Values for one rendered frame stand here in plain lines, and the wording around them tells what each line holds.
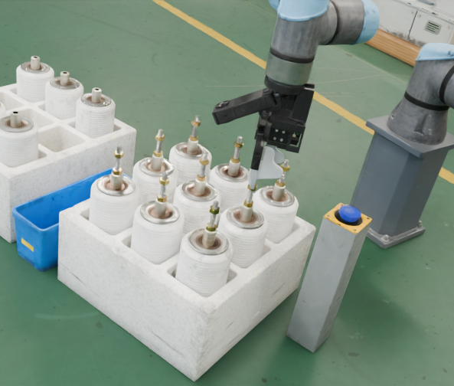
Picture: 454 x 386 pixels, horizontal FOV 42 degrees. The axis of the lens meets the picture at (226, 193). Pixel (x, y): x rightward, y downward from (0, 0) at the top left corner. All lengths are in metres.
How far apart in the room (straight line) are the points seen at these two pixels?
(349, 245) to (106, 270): 0.47
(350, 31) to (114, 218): 0.56
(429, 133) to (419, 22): 1.79
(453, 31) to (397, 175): 1.71
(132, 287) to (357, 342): 0.51
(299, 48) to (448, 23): 2.28
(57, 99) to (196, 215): 0.57
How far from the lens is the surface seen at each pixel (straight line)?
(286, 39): 0.96
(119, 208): 1.16
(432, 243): 1.76
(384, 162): 1.59
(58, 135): 1.56
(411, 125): 1.55
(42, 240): 1.30
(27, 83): 1.66
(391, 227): 1.65
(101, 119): 1.50
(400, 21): 3.37
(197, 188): 1.19
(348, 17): 1.01
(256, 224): 1.13
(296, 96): 1.01
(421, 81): 1.53
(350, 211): 1.11
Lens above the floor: 0.89
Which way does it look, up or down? 32 degrees down
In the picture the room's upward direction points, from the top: 12 degrees clockwise
